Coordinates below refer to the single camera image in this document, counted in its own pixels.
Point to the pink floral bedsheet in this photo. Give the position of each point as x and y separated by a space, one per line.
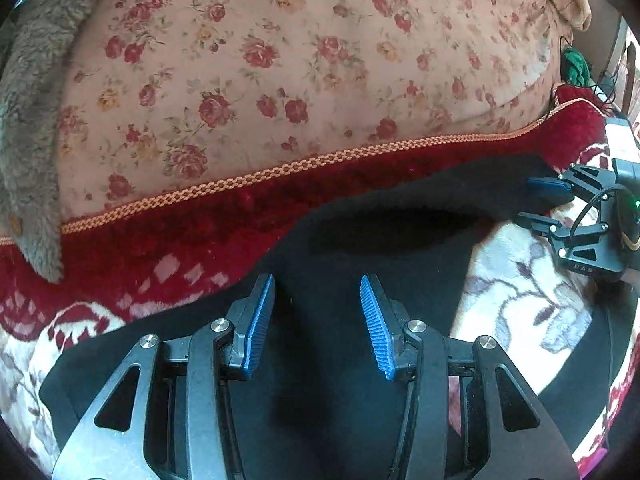
300 60

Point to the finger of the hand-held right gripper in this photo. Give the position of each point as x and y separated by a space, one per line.
547 186
540 221

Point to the grey fleece blanket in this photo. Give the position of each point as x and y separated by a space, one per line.
30 110

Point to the red white plush blanket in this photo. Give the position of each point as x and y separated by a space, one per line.
150 250

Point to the black pants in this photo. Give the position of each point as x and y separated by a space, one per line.
400 220

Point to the green cloth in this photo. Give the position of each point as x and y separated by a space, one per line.
577 65

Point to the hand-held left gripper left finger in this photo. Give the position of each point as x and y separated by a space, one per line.
257 325

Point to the brown wooden furniture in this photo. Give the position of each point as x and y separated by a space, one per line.
620 50

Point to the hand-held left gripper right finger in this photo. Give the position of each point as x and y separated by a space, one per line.
375 330

